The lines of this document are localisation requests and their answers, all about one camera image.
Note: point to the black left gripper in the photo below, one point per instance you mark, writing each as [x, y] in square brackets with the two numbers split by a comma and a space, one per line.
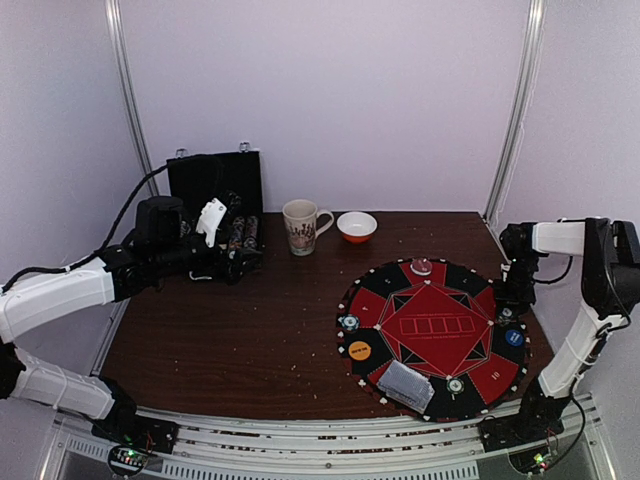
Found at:
[217, 271]

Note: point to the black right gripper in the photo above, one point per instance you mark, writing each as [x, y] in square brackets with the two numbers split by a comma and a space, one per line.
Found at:
[516, 288]

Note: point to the blue small blind button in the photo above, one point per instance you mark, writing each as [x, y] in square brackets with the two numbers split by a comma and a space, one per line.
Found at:
[514, 338]

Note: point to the green white poker chip stack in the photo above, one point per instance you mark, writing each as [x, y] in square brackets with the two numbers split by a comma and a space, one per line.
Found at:
[455, 387]

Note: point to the blue playing card deck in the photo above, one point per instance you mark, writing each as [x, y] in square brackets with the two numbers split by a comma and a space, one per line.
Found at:
[406, 386]

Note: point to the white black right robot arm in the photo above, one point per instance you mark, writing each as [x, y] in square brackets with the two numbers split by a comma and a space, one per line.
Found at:
[609, 287]

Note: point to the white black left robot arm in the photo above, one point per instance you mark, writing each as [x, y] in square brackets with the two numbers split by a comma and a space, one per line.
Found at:
[37, 296]

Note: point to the round red black poker mat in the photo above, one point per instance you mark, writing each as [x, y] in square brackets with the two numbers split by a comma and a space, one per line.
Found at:
[442, 326]

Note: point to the clear red dealer button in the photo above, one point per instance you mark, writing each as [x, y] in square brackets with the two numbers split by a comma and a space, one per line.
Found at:
[421, 266]

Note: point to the black poker chip case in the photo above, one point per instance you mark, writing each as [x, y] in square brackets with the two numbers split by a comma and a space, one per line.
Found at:
[234, 179]

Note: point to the tall ceramic seashell mug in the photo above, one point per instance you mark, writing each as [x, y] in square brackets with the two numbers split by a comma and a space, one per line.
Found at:
[304, 222]

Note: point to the orange big blind button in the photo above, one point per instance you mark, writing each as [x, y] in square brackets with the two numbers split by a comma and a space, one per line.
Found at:
[359, 351]

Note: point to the orange white small bowl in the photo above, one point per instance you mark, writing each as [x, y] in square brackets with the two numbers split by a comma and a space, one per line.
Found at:
[357, 227]

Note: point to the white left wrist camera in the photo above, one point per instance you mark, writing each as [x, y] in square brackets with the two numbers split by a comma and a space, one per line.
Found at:
[210, 219]

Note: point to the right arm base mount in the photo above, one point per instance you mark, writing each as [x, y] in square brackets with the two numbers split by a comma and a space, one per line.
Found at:
[532, 448]

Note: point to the left aluminium frame post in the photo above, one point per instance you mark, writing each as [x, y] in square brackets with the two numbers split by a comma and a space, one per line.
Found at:
[118, 41]

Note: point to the aluminium frame post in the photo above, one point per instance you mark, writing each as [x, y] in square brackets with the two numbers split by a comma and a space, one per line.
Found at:
[118, 41]
[525, 84]

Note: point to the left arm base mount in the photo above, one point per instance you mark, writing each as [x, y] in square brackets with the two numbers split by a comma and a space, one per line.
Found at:
[134, 451]

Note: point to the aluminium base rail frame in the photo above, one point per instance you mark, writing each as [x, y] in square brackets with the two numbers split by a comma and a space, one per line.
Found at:
[376, 448]

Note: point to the right aluminium frame post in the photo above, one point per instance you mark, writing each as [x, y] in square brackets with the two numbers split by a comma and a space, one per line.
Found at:
[525, 84]

